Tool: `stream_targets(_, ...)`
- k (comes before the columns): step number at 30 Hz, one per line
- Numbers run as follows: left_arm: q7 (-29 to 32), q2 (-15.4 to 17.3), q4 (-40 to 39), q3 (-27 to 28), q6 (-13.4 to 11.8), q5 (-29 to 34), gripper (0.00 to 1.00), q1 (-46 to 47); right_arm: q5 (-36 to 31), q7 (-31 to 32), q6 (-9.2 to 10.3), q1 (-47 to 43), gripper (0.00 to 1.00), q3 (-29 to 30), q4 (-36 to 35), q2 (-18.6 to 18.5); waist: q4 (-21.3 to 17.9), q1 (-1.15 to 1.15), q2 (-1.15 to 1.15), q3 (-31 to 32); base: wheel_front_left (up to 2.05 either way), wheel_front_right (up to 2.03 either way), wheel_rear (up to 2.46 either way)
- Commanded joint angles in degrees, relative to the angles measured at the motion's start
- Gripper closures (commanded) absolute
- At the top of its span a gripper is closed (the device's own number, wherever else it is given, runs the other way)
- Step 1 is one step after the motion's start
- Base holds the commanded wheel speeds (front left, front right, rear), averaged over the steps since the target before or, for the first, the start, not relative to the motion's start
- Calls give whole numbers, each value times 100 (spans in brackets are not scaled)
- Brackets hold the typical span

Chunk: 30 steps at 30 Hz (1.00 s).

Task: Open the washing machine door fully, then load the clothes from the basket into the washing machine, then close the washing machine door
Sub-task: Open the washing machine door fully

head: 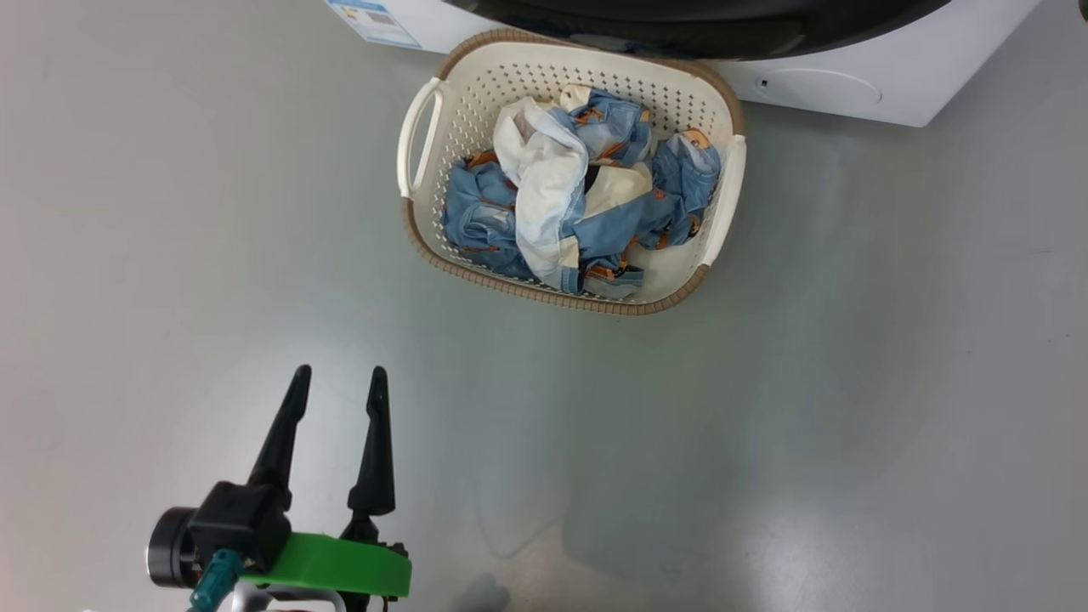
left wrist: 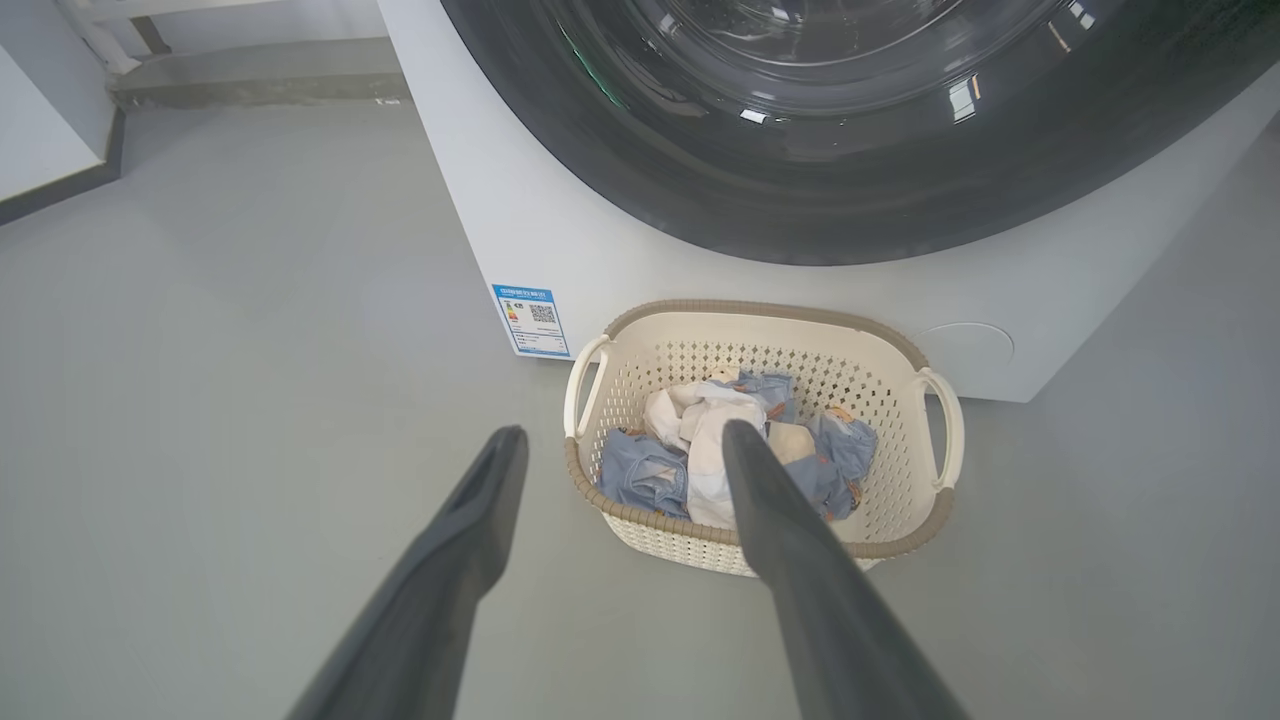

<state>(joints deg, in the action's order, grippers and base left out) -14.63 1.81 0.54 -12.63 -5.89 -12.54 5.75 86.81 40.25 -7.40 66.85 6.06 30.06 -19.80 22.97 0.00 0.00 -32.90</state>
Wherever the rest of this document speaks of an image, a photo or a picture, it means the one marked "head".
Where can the black round washing machine door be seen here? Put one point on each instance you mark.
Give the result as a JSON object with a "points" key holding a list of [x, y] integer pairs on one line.
{"points": [[697, 30]]}

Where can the white washing machine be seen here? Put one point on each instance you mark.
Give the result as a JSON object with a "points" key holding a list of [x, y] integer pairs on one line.
{"points": [[892, 76]]}

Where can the blue energy label sticker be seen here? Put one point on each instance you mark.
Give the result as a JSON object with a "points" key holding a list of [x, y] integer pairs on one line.
{"points": [[374, 19]]}

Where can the cream perforated laundry basket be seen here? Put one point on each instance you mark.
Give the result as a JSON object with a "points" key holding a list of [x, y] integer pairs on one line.
{"points": [[476, 85]]}

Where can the white and blue garment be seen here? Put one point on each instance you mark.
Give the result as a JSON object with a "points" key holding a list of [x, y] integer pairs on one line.
{"points": [[548, 183]]}

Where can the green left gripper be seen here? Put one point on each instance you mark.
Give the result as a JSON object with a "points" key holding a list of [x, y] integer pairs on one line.
{"points": [[340, 565]]}

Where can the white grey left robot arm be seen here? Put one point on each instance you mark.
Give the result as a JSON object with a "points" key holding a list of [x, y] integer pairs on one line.
{"points": [[255, 599]]}

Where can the blue printed garment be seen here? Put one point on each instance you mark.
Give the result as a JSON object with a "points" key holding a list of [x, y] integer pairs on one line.
{"points": [[480, 212]]}

